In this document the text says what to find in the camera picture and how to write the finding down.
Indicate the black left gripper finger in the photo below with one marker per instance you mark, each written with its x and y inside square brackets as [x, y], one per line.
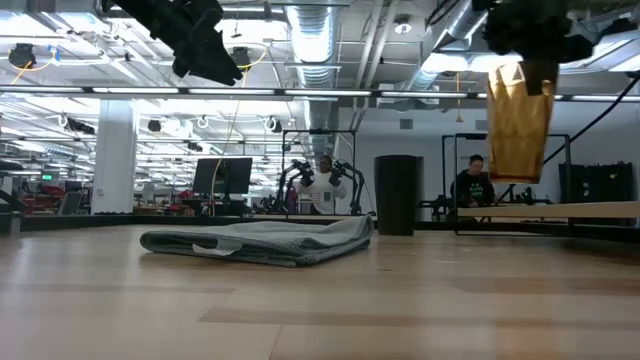
[220, 60]
[182, 59]

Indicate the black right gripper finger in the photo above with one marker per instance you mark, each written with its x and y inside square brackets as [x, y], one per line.
[539, 77]

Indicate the tall amber plastic cup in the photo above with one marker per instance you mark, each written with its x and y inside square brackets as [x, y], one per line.
[515, 135]

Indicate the black cup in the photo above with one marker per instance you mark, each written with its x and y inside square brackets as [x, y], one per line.
[395, 195]

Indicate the black background robot arm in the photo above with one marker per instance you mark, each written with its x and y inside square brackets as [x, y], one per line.
[302, 172]
[350, 175]

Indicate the long ceiling light strip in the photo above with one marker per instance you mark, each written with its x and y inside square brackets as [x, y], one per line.
[320, 92]

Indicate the black background monitor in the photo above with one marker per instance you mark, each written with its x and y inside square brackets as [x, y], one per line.
[222, 175]

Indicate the white pillar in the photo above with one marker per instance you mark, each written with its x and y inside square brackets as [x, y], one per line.
[114, 160]

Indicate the black cabinet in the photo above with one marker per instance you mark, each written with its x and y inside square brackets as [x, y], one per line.
[597, 192]

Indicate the person in black top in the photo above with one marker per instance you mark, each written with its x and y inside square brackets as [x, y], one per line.
[472, 190]

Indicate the person in white top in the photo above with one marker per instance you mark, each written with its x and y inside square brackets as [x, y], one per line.
[322, 195]

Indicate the folded grey cloth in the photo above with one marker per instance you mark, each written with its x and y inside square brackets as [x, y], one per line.
[280, 240]

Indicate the silver ventilation duct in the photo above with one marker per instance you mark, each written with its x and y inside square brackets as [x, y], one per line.
[312, 40]

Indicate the wooden shelf with metal frame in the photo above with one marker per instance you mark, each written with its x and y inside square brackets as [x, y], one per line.
[550, 210]

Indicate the black aluminium table frame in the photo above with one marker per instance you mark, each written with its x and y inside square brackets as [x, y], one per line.
[100, 221]

